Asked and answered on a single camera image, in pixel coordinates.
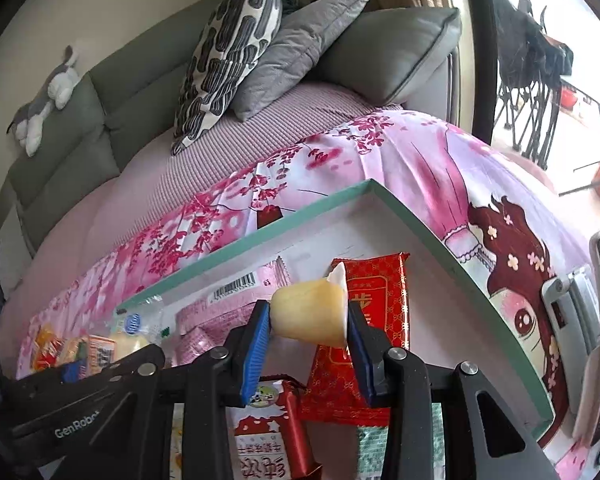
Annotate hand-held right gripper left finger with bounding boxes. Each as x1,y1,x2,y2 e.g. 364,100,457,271
97,300,273,480

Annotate pink ribbed sofa cover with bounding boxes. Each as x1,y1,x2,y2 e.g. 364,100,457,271
0,82,403,361

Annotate red white drink carton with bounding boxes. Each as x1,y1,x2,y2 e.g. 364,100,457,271
227,377,323,480

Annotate orange snack packet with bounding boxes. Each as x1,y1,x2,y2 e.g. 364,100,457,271
30,324,81,373

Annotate black folding chair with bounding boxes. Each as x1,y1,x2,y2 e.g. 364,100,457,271
485,0,576,156

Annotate grey pillow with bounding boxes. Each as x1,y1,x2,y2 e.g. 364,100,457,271
232,0,375,122

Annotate clear bread packet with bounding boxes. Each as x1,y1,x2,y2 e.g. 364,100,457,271
77,295,168,376

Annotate grey sofa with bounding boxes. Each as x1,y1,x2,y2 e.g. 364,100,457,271
0,7,463,261

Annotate printed blanket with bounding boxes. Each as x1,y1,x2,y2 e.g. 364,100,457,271
15,107,600,480

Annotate teal-edged cardboard box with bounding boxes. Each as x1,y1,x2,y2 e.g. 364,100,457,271
114,178,556,451

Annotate yellow jelly cup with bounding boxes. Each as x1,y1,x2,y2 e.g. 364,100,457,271
270,266,351,348

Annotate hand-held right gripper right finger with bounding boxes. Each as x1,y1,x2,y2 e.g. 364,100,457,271
346,305,561,480

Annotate black white patterned pillow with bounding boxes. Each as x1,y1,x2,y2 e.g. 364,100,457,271
171,0,283,156

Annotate pink snack packet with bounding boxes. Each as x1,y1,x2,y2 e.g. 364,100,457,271
175,255,293,368

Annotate red gold snack packet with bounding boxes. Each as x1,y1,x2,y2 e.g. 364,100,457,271
297,252,412,427

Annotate grey white plush toy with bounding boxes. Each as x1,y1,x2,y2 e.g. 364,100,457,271
6,44,81,157

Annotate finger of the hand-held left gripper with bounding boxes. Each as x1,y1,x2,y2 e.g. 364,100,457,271
55,361,93,381

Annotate green snack packet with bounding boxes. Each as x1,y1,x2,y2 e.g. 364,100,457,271
357,402,446,480

